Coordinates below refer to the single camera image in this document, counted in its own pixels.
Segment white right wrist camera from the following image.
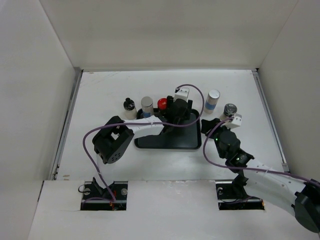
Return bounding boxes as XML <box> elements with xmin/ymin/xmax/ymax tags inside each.
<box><xmin>224</xmin><ymin>113</ymin><xmax>242</xmax><ymax>129</ymax></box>

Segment silver lid blue label shaker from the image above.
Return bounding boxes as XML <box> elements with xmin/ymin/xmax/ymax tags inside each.
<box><xmin>141</xmin><ymin>96</ymin><xmax>154</xmax><ymax>118</ymax></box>

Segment white lid blue label shaker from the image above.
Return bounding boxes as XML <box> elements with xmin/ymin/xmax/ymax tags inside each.
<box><xmin>204</xmin><ymin>89</ymin><xmax>221</xmax><ymax>114</ymax></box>

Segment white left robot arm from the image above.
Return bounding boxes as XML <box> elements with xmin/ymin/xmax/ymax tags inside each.
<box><xmin>92</xmin><ymin>96</ymin><xmax>198</xmax><ymax>164</ymax></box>

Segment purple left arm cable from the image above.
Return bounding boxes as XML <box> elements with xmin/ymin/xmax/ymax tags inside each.
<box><xmin>82</xmin><ymin>83</ymin><xmax>205</xmax><ymax>208</ymax></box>

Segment grey lid salt grinder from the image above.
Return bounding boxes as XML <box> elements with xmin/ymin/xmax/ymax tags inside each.
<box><xmin>219</xmin><ymin>103</ymin><xmax>238</xmax><ymax>121</ymax></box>

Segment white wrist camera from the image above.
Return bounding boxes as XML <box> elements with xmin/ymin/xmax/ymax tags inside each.
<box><xmin>224</xmin><ymin>113</ymin><xmax>242</xmax><ymax>129</ymax></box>
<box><xmin>173</xmin><ymin>86</ymin><xmax>190</xmax><ymax>102</ymax></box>

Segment black knob grinder bottle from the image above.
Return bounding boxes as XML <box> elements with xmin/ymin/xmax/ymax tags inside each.
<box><xmin>123</xmin><ymin>97</ymin><xmax>137</xmax><ymax>120</ymax></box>

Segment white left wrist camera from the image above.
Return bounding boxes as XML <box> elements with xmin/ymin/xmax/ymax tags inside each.
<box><xmin>173</xmin><ymin>86</ymin><xmax>190</xmax><ymax>102</ymax></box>

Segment black plastic tray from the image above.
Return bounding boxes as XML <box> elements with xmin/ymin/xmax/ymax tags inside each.
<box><xmin>134</xmin><ymin>120</ymin><xmax>202</xmax><ymax>150</ymax></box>

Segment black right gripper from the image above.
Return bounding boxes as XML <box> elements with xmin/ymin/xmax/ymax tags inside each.
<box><xmin>201</xmin><ymin>117</ymin><xmax>233</xmax><ymax>159</ymax></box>

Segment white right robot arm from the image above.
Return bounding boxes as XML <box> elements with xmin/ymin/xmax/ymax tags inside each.
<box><xmin>201</xmin><ymin>117</ymin><xmax>320</xmax><ymax>234</ymax></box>

